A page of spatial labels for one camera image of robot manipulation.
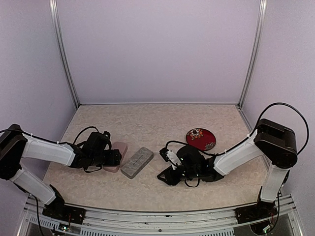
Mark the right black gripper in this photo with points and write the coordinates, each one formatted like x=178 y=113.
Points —
x=172 y=179

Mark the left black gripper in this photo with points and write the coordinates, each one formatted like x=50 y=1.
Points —
x=114 y=159

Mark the pink glasses case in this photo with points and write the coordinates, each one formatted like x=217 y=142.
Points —
x=122 y=147

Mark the grey glasses case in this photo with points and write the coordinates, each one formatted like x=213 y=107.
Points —
x=137 y=162

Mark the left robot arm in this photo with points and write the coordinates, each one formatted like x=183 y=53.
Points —
x=16 y=144

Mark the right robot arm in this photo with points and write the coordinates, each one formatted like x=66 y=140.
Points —
x=269 y=139

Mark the red floral plate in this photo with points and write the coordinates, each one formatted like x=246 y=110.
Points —
x=201 y=138

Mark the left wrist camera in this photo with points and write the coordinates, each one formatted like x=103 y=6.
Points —
x=107 y=135

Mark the front aluminium rail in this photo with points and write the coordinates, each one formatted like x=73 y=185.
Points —
x=108 y=222

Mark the left aluminium frame post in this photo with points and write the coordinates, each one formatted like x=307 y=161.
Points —
x=59 y=37

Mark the aluminium frame post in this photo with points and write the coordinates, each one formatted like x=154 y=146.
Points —
x=59 y=37
x=254 y=53

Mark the right aluminium frame post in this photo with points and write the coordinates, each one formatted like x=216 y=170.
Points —
x=254 y=53

